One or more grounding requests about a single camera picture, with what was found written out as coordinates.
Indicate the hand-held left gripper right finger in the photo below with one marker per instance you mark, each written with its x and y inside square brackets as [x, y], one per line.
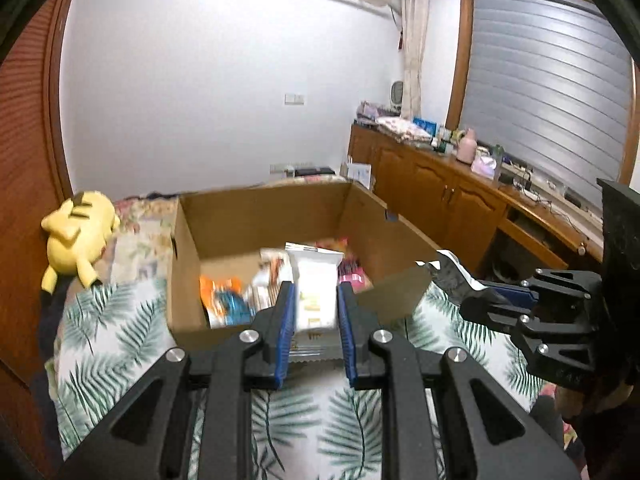
[347, 330]

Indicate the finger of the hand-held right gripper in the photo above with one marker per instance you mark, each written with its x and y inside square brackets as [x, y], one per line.
[505, 294]
[540, 340]

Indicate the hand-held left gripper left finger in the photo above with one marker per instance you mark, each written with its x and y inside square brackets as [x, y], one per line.
[285, 330]

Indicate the pink chicken snack packet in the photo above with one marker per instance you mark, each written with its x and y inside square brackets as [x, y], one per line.
[352, 276]

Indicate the black and white snack packet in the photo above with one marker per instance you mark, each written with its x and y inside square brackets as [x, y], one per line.
[452, 277]

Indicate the orange and white snack packet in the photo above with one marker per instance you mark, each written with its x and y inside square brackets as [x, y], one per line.
[207, 292]

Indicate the brown cardboard box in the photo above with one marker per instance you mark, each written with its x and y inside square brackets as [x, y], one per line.
[225, 230]

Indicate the white and brown snack packet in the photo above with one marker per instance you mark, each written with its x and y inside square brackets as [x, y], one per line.
[272, 275]

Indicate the teal foil snack packet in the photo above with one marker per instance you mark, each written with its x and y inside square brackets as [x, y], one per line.
[234, 305]

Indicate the red snack packet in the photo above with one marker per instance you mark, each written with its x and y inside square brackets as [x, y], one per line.
[331, 246]

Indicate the floral bed sheet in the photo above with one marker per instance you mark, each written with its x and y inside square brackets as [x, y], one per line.
[562, 425]

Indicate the wooden cabinet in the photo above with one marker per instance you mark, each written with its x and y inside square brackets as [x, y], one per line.
[430, 195]

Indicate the pink tissue box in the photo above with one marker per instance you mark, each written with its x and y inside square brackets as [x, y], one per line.
[484, 167]

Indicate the green bottle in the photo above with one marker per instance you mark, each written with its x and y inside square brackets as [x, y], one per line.
[498, 162]

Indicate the pink bottle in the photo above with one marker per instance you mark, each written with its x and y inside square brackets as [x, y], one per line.
[466, 147]

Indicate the white paper box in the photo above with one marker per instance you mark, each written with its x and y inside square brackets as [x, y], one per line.
[358, 175]

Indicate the black flat box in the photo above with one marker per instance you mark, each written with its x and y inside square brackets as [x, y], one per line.
[315, 172]

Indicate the toiletry bottles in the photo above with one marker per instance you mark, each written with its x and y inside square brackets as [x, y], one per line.
[444, 140]

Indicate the floral quilt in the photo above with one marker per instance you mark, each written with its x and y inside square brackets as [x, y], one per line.
[145, 240]

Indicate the green leaf print cloth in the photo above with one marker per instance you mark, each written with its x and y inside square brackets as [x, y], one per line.
[115, 340]

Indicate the blue box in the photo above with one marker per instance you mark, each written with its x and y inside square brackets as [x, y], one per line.
[424, 127]

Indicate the grey window blind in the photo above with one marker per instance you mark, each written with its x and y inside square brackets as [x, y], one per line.
[540, 85]

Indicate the folded floral cloth pile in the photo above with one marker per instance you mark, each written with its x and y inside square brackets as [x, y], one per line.
[402, 129]

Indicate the purple cloth pile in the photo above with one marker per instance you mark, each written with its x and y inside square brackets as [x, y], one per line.
[372, 111]

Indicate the yellow plush toy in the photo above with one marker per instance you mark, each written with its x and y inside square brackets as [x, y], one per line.
[80, 230]

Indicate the small round mirror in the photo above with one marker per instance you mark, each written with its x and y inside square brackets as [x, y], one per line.
[397, 92]

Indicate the dark blue bed cover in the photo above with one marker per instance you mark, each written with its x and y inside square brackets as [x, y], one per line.
[50, 360]

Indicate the cream curtain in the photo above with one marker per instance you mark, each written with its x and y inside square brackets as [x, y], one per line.
[415, 45]

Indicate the wall outlet panel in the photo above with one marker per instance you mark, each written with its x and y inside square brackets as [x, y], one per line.
[282, 167]

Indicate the white wall switch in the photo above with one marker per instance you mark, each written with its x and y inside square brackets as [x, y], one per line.
[294, 99]

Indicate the wooden window frame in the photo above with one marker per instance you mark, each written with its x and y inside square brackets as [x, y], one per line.
[462, 60]

